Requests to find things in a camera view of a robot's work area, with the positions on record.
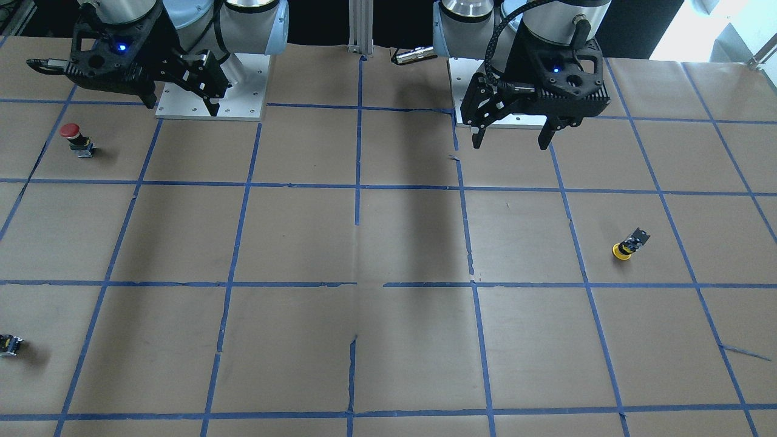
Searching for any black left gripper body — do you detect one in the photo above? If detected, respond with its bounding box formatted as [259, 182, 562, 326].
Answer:
[460, 37, 611, 126]

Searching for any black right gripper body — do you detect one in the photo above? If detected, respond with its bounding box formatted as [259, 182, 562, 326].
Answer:
[66, 17, 212, 96]

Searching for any yellow push button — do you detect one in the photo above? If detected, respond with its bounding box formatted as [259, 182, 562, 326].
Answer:
[611, 228, 651, 261]

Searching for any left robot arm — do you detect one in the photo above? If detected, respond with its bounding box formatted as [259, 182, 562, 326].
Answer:
[433, 1, 611, 150]

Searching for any red push button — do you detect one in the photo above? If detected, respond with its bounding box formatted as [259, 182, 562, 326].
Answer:
[59, 123, 94, 158]

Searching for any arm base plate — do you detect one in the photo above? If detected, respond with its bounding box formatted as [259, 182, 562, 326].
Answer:
[448, 58, 554, 130]
[155, 53, 274, 122]

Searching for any silver cable connector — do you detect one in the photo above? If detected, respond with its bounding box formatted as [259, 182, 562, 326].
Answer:
[391, 46, 438, 66]

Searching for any aluminium frame post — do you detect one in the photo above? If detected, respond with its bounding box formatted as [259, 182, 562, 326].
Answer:
[348, 0, 374, 57]

